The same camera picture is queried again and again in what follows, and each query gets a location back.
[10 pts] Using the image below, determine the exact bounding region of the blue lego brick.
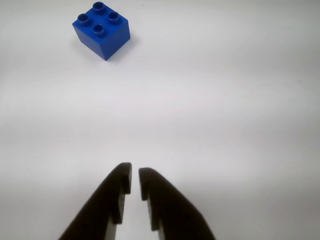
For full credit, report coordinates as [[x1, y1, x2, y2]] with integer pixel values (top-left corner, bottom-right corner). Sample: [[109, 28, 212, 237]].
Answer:
[[72, 1, 131, 61]]

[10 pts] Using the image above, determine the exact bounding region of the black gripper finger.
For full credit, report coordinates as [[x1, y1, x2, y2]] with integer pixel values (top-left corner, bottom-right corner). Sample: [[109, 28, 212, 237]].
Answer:
[[57, 162, 133, 240], [138, 167, 216, 240]]

